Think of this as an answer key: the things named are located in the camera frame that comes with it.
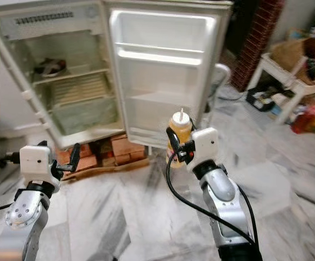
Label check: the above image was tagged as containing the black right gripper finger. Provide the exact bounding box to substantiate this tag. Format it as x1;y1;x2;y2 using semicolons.
167;128;182;159

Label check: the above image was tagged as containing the yellow mustard squeeze bottle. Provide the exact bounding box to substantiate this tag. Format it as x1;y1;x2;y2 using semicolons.
166;108;194;169

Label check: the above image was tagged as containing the clear fridge shelf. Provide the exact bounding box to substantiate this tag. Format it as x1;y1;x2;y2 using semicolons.
34;66;110;86

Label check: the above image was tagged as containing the white fridge cabinet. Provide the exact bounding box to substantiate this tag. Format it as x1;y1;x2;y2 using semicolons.
0;0;125;148

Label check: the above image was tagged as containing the clear crisper drawer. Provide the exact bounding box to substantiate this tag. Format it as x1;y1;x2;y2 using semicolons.
51;97;117;136

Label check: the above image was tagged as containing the red brick stack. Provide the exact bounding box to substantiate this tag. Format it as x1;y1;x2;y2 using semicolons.
57;133;148;172

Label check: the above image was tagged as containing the red snack packet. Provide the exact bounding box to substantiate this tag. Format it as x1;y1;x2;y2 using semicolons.
291;106;315;135

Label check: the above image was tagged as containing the red brick pillar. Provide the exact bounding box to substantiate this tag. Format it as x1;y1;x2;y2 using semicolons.
230;0;286;93

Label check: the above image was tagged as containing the brown woven basket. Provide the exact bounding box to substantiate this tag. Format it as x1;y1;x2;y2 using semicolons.
269;37;315;86

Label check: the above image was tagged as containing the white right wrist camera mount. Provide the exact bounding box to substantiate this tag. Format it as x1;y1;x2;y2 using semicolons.
186;128;219;175

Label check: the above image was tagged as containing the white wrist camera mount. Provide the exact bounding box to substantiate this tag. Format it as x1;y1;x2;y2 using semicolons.
186;128;219;175
19;145;54;189

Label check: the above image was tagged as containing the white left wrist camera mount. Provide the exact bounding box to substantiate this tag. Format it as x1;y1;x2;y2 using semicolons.
19;145;54;189

